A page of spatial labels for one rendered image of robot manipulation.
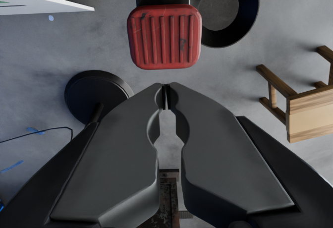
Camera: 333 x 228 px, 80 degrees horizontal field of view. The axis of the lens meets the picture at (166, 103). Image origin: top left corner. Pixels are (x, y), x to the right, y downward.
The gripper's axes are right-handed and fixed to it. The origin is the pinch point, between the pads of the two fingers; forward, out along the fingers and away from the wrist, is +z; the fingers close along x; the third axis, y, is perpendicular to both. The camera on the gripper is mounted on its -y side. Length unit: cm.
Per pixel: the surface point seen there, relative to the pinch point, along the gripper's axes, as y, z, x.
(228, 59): 32, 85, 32
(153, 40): -0.3, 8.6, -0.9
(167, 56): 1.4, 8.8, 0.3
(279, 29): 18, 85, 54
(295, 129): 50, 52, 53
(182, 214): 145, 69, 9
